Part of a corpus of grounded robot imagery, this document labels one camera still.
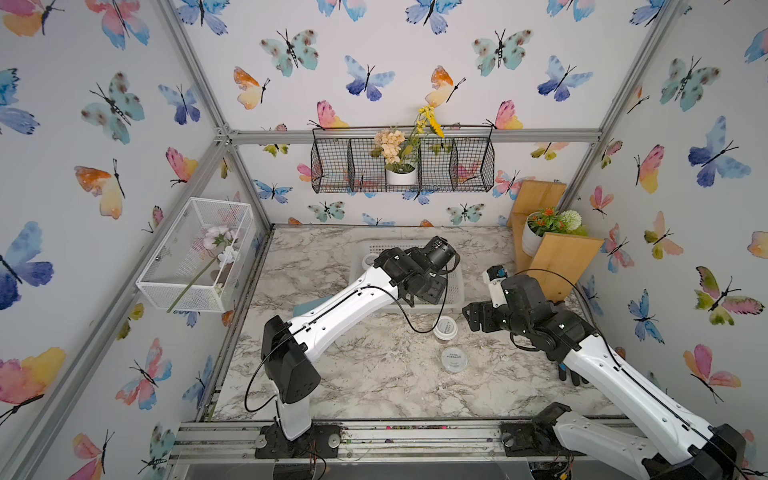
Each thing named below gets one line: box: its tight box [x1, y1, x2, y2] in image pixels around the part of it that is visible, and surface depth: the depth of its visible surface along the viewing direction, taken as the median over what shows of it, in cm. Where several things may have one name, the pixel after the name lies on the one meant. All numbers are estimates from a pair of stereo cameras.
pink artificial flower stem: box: [167, 225, 240, 313], surface depth 75 cm
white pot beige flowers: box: [369, 105, 445, 186], surface depth 86 cm
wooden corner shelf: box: [507, 180, 604, 302], surface depth 86 cm
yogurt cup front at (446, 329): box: [432, 315, 459, 344], surface depth 88 cm
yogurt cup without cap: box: [441, 346, 468, 374], surface depth 83 cm
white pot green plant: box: [522, 207, 589, 257], surface depth 93 cm
